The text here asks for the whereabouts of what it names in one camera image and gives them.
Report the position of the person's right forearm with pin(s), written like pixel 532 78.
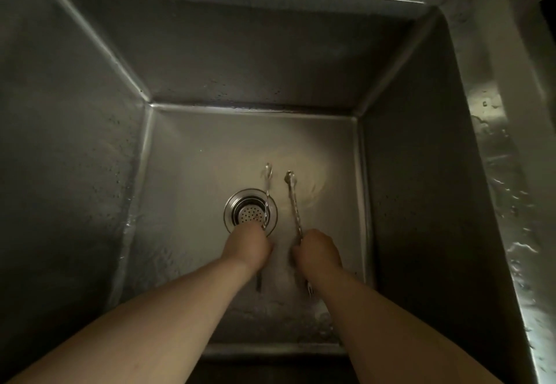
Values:
pixel 391 331

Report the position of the round metal drain strainer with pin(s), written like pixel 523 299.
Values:
pixel 243 214

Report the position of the smooth metal utensil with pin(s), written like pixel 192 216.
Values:
pixel 266 196

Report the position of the stainless steel sink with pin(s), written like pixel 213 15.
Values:
pixel 278 136

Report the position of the person's left hand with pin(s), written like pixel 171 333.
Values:
pixel 249 242

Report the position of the person's left forearm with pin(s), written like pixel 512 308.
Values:
pixel 143 327

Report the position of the person's right hand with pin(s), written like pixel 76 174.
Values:
pixel 317 251

